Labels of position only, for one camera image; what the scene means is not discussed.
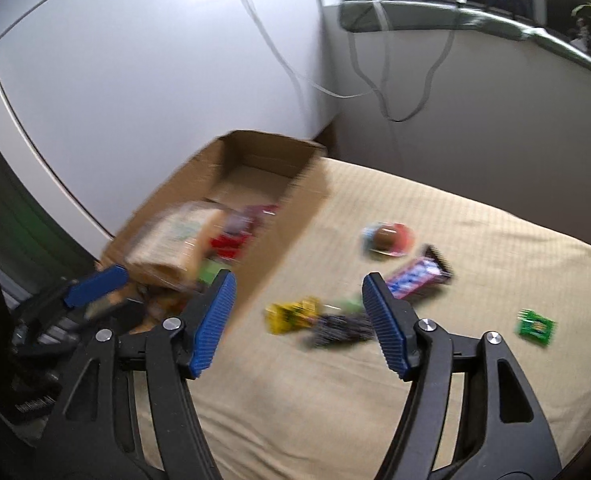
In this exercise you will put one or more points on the yellow dark patterned snack packet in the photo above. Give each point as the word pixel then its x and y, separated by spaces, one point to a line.
pixel 320 322

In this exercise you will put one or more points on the white wardrobe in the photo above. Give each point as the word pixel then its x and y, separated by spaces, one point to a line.
pixel 125 85

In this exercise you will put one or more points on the small green snack packet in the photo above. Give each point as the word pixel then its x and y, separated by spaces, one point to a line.
pixel 535 327

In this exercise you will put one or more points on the round brown wrapped candy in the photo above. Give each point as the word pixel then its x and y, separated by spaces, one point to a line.
pixel 388 239

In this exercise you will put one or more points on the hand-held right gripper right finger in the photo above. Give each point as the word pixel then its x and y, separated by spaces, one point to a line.
pixel 390 330

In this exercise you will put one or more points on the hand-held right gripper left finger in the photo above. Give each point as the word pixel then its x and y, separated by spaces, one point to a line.
pixel 210 330

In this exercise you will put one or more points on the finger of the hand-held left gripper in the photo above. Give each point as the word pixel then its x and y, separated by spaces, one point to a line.
pixel 98 282

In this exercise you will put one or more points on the cardboard box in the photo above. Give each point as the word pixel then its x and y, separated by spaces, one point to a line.
pixel 270 210

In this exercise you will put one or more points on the striped beige blanket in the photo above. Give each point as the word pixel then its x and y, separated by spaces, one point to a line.
pixel 375 410

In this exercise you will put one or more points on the brown chocolate bar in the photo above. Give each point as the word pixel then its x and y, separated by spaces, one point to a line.
pixel 418 272

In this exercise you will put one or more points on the bagged bread loaf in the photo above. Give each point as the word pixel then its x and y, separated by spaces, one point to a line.
pixel 175 240

